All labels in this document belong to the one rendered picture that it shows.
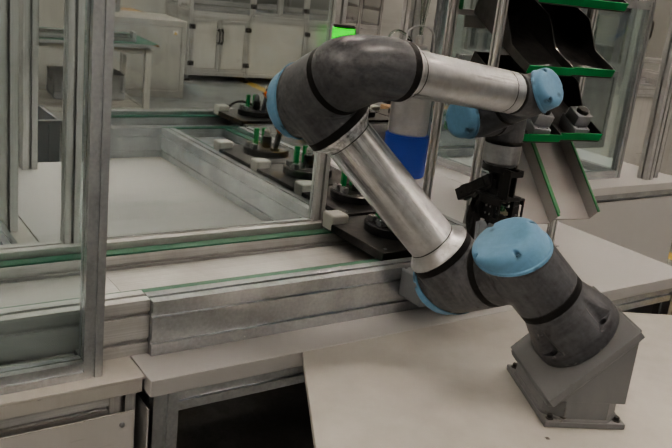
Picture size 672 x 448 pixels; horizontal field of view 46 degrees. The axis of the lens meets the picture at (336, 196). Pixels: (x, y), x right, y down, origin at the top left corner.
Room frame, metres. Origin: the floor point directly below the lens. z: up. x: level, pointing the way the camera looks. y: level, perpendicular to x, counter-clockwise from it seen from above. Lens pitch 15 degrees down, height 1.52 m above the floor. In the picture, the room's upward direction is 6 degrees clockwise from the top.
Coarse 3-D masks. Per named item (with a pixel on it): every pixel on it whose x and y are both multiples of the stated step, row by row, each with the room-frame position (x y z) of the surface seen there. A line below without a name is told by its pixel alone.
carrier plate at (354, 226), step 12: (360, 216) 1.84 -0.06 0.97; (336, 228) 1.73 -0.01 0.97; (348, 228) 1.73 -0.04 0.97; (360, 228) 1.74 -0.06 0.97; (348, 240) 1.69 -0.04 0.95; (360, 240) 1.66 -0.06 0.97; (372, 240) 1.66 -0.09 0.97; (384, 240) 1.67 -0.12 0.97; (396, 240) 1.68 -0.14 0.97; (372, 252) 1.62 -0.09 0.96; (384, 252) 1.59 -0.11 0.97; (396, 252) 1.61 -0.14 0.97; (408, 252) 1.63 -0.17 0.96
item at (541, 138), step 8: (472, 56) 2.06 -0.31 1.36; (480, 56) 2.07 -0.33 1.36; (488, 56) 2.08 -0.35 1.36; (504, 56) 2.10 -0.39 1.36; (504, 64) 2.11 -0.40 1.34; (512, 64) 2.12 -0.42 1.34; (520, 72) 2.08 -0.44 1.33; (552, 128) 1.94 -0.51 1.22; (528, 136) 1.86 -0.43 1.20; (536, 136) 1.87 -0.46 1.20; (544, 136) 1.88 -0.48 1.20; (552, 136) 1.89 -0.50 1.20; (560, 136) 1.90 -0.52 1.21
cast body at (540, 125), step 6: (540, 114) 1.88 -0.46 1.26; (546, 114) 1.89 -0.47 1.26; (552, 114) 1.90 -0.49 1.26; (528, 120) 1.92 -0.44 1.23; (534, 120) 1.89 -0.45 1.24; (540, 120) 1.88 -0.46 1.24; (546, 120) 1.89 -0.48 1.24; (552, 120) 1.89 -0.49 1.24; (528, 126) 1.91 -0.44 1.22; (534, 126) 1.88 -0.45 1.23; (540, 126) 1.89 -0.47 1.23; (546, 126) 1.90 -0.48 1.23; (528, 132) 1.90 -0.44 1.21; (534, 132) 1.88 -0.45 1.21; (540, 132) 1.89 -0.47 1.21; (546, 132) 1.89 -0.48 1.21
